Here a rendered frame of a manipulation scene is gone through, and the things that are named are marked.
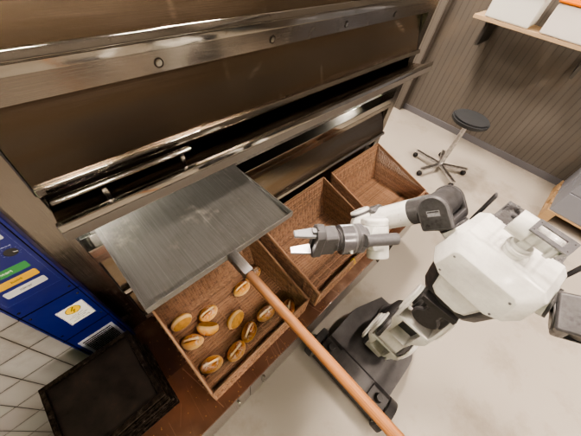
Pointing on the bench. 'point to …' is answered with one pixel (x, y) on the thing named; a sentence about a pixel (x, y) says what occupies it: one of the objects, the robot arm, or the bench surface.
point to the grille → (101, 336)
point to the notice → (75, 312)
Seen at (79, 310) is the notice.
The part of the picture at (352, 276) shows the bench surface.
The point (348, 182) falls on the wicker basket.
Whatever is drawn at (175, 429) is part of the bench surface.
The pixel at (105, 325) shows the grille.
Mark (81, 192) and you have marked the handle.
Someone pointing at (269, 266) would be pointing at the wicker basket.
